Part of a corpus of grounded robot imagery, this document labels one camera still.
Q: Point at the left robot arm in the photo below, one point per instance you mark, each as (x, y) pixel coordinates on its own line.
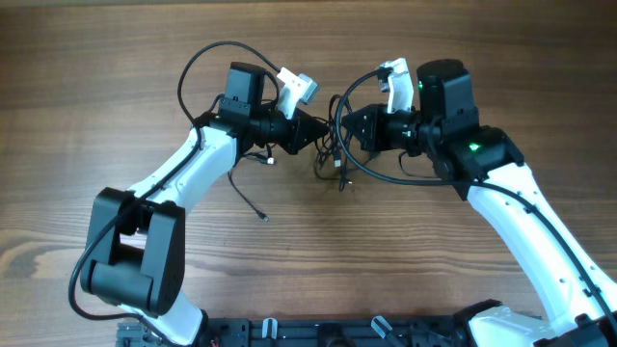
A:
(135, 251)

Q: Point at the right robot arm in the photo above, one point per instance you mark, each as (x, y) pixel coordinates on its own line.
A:
(431, 112)

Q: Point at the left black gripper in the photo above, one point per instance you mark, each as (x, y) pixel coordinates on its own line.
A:
(301, 132)

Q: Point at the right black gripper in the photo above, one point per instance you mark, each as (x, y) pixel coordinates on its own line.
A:
(370, 127)

